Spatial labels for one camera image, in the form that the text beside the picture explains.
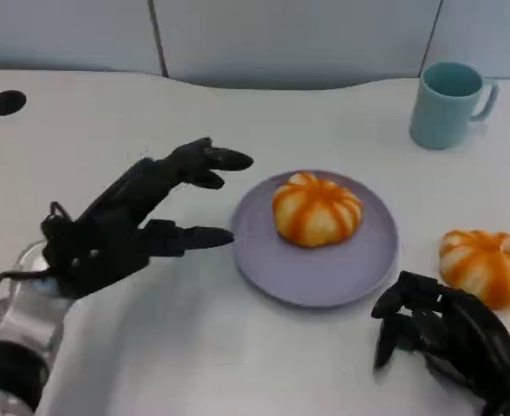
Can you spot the pale green mug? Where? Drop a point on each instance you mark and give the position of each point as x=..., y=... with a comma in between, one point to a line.
x=443, y=110

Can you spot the lilac plate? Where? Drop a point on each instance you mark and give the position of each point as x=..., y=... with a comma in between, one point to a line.
x=263, y=260

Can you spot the orange and white bread roll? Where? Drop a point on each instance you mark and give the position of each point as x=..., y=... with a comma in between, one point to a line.
x=487, y=262
x=318, y=210

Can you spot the grey partition panel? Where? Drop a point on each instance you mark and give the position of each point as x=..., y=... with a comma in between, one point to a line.
x=64, y=34
x=298, y=39
x=489, y=30

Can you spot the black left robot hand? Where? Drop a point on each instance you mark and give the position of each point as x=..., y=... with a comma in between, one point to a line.
x=129, y=195

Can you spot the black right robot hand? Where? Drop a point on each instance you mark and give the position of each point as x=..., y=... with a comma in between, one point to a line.
x=463, y=329

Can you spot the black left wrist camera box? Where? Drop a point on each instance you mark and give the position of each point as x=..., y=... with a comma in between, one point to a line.
x=103, y=266

